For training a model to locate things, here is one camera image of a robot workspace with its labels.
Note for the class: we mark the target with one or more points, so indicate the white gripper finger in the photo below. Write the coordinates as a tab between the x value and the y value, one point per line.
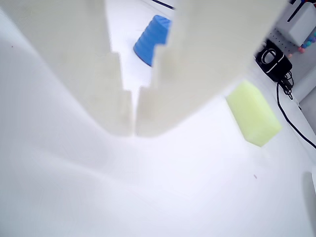
74	61
209	54

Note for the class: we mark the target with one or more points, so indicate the white box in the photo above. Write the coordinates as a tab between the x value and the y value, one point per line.
302	27

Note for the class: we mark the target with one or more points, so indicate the yellow foam block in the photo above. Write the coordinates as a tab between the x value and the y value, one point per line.
254	113

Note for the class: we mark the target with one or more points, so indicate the white pegboard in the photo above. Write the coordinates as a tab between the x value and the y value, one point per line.
284	42

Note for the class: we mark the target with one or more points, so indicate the blue ribbed cup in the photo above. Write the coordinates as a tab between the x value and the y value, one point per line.
150	39

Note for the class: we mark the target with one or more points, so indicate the black desktop speaker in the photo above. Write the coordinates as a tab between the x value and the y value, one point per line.
272	61

